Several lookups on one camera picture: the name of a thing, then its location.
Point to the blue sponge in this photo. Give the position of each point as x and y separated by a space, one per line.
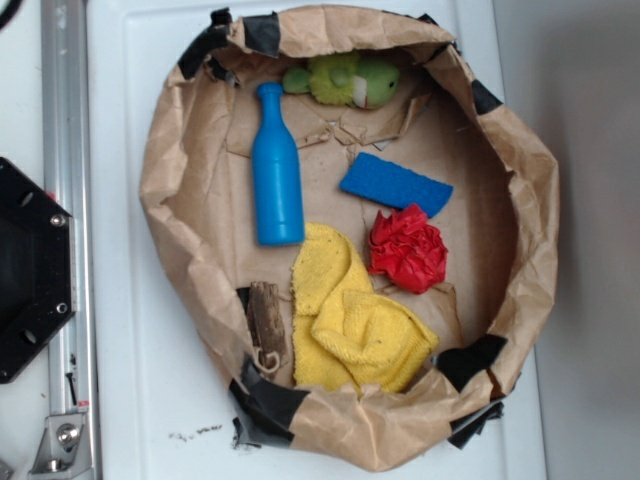
390 184

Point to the aluminium extrusion rail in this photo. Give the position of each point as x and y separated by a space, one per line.
73 377

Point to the red crumpled paper ball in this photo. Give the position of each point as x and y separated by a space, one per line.
409 251

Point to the metal corner bracket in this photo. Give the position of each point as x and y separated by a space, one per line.
64 451

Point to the green plush turtle toy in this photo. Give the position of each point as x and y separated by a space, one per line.
365 82

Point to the yellow knitted cloth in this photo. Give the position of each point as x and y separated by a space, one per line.
343 331

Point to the brown paper bag bin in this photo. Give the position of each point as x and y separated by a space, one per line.
500 225

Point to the blue plastic bottle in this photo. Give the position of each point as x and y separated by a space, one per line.
276 175

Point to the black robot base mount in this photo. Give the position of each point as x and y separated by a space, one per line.
36 270

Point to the brown wood bark piece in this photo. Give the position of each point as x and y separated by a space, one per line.
265 324

